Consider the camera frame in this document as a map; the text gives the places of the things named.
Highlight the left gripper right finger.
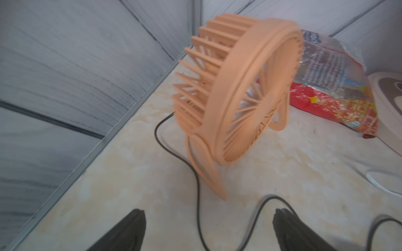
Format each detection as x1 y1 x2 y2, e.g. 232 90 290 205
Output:
273 209 336 251

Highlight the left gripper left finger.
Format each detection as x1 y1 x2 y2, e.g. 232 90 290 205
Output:
88 209 146 251

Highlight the orange small USB fan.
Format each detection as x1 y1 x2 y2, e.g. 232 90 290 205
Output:
172 14 304 200

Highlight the beige desk fan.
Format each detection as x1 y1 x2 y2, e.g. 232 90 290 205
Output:
368 72 402 155

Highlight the red snack bag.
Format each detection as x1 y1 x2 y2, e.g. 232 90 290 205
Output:
290 30 379 139

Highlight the black cable of orange fan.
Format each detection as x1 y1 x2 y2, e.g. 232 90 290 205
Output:
153 111 402 251

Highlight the left aluminium frame post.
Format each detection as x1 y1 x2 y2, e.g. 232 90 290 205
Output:
191 0 203 36

